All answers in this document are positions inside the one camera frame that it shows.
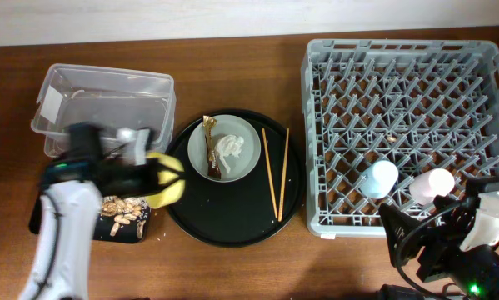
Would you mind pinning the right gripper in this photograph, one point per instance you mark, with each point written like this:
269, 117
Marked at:
451, 230

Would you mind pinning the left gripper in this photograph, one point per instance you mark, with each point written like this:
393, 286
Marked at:
135, 171

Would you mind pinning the yellow bowl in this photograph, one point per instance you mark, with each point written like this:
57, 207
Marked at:
170, 178

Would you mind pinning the pink cup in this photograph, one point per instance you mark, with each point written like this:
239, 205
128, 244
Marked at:
426, 186

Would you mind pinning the food scraps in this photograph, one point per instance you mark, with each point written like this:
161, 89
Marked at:
124, 219

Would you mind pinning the blue cup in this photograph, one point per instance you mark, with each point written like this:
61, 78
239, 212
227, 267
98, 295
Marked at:
379, 179

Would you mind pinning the gold candy wrapper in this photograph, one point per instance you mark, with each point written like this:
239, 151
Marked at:
212, 163

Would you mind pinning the white tissue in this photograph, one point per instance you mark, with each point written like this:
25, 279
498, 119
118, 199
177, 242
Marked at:
229, 146

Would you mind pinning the grey plate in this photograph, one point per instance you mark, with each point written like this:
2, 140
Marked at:
231, 167

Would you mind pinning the wooden chopstick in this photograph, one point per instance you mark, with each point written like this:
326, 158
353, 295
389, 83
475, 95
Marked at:
283, 177
269, 173

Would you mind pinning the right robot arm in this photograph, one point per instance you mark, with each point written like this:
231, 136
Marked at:
475, 272

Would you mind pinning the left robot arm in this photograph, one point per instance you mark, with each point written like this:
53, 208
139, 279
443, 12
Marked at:
71, 194

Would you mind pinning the grey dishwasher rack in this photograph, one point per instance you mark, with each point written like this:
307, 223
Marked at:
419, 104

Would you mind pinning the black rectangular tray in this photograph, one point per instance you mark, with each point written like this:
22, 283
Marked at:
82, 171

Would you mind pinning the round black tray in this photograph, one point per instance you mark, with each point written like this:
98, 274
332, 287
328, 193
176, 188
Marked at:
238, 214

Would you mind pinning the clear plastic bin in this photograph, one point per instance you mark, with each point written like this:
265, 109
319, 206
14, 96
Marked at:
110, 98

